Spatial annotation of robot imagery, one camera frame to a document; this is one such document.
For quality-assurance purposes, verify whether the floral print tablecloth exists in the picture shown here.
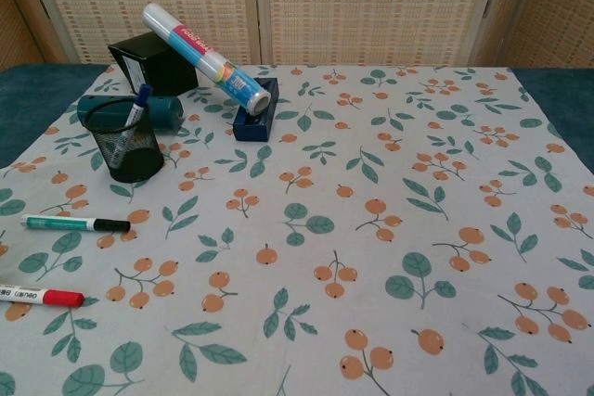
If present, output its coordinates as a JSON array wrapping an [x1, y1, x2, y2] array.
[[0, 64, 594, 396]]

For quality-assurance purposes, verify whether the blue marker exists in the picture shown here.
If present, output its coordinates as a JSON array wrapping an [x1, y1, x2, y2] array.
[[109, 83, 154, 170]]

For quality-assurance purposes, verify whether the food wrap roll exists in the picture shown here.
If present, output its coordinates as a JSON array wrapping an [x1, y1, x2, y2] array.
[[141, 2, 272, 114]]

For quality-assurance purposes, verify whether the black rectangular box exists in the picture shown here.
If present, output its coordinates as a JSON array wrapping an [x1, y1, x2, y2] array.
[[107, 31, 200, 96]]

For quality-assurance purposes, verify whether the teal whiteboard marker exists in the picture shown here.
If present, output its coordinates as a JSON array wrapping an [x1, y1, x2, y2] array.
[[21, 213, 132, 233]]

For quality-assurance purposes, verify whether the woven bamboo folding screen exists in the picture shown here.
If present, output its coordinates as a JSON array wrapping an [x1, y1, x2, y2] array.
[[0, 0, 594, 68]]

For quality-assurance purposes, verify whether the red whiteboard marker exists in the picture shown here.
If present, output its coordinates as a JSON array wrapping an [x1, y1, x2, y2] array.
[[0, 283, 86, 310]]

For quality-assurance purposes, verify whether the navy blue rectangular tray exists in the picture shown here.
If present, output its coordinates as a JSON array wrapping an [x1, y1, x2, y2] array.
[[232, 77, 280, 143]]

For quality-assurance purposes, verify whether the teal cylinder with holes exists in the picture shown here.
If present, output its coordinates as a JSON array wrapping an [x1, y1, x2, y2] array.
[[76, 94, 186, 132]]

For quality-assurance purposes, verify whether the black mesh pen holder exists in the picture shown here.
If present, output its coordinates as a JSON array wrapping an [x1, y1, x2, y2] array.
[[83, 99, 166, 183]]

